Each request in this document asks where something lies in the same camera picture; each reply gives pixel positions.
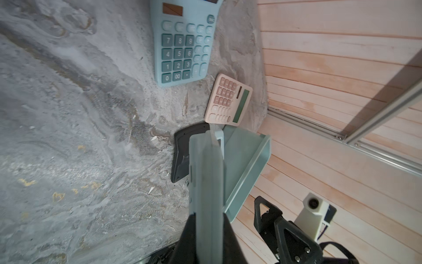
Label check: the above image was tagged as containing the teal plastic storage box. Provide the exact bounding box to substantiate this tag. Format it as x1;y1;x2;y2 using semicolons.
223;125;271;222

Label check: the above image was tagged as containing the teal calculator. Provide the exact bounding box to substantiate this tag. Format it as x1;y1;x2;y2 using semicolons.
189;129;224;264
150;0;223;88

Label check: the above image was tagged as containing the black calculator face down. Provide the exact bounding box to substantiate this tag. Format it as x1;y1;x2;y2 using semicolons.
170;122;210;183

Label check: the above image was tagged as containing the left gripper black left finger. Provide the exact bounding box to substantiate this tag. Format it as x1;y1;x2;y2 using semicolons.
169;214;197;264

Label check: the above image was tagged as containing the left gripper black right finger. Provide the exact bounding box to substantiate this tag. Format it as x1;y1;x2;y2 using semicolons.
223;213;247;264

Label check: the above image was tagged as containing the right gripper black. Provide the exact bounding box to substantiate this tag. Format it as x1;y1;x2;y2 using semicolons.
254;196;359;264

